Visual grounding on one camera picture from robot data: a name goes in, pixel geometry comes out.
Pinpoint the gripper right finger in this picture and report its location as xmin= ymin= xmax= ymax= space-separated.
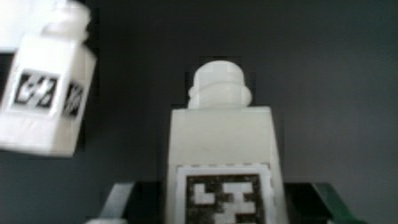
xmin=312 ymin=183 xmax=367 ymax=224

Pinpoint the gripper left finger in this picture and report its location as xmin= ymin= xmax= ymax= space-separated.
xmin=85 ymin=182 xmax=135 ymax=224

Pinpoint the white leg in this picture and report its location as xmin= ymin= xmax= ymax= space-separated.
xmin=165 ymin=60 xmax=289 ymax=224
xmin=0 ymin=0 xmax=96 ymax=157

